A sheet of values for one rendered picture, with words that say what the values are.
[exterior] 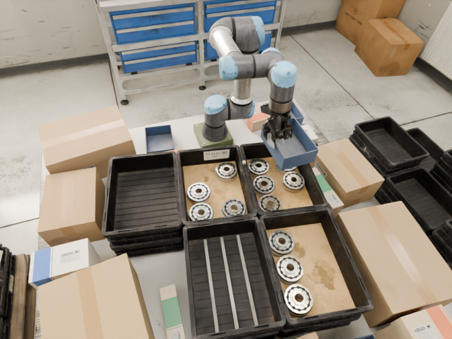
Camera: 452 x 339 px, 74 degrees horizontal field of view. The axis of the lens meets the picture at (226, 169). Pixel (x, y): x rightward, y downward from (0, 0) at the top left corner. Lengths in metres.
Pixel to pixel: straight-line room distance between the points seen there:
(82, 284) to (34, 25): 3.10
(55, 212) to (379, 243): 1.31
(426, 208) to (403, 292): 1.09
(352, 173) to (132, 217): 1.04
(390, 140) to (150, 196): 1.73
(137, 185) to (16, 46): 2.83
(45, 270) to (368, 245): 1.20
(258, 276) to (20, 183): 2.17
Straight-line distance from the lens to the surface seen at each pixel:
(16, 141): 3.28
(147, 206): 1.38
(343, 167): 1.57
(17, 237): 2.59
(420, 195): 2.35
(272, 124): 1.08
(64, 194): 1.49
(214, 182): 1.42
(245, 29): 1.38
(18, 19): 3.90
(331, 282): 1.27
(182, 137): 1.82
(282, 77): 0.95
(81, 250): 1.29
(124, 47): 2.98
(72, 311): 1.19
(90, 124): 1.71
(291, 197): 1.42
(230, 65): 1.01
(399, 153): 2.37
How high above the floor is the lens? 1.96
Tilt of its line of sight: 50 degrees down
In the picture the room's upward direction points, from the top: 3 degrees clockwise
